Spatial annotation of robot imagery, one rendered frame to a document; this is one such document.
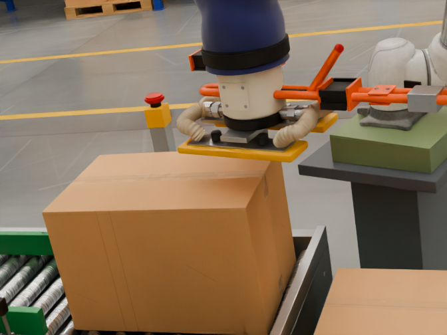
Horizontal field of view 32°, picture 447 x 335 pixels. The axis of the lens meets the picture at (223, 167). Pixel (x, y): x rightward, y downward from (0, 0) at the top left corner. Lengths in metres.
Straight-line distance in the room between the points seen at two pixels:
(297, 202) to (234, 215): 2.14
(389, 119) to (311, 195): 1.61
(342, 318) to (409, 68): 0.87
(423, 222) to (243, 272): 0.86
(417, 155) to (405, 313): 0.55
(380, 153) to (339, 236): 1.24
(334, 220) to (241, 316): 1.81
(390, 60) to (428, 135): 0.27
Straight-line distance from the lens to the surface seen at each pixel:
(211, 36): 1.97
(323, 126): 2.09
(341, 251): 3.68
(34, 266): 2.92
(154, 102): 2.75
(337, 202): 4.13
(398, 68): 2.64
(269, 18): 1.96
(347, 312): 2.30
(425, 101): 1.86
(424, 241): 2.83
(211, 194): 2.14
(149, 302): 2.29
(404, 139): 2.60
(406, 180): 2.55
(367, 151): 2.64
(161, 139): 2.79
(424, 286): 2.38
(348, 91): 1.91
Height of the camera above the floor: 1.83
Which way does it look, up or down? 23 degrees down
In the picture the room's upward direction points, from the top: 10 degrees counter-clockwise
